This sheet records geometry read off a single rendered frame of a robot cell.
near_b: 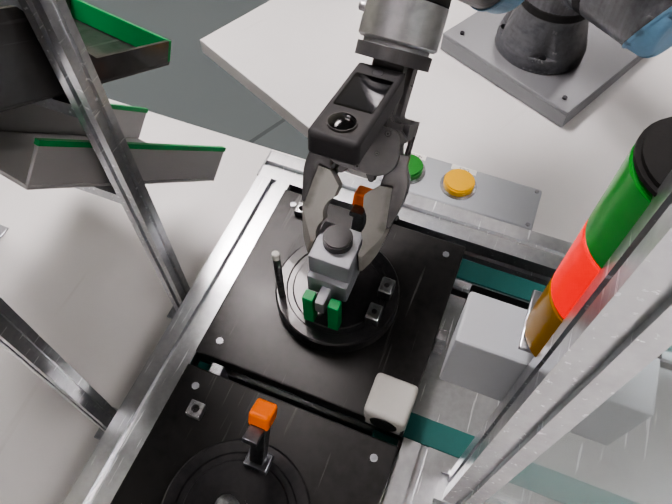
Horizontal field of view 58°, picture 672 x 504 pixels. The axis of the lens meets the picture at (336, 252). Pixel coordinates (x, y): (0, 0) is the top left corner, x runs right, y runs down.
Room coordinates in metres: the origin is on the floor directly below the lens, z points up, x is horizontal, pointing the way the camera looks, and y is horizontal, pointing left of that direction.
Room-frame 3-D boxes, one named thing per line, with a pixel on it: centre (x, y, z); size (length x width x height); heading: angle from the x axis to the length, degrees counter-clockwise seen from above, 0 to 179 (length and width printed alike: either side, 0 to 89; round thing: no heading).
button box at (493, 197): (0.49, -0.16, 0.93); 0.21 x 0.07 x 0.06; 68
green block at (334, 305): (0.28, 0.00, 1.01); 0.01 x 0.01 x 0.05; 68
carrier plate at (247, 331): (0.32, 0.00, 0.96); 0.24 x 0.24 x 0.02; 68
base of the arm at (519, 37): (0.85, -0.35, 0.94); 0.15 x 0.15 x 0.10
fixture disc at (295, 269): (0.32, 0.00, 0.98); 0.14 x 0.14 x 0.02
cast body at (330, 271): (0.31, 0.00, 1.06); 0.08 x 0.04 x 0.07; 158
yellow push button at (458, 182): (0.49, -0.16, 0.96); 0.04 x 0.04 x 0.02
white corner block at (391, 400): (0.20, -0.06, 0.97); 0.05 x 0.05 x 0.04; 68
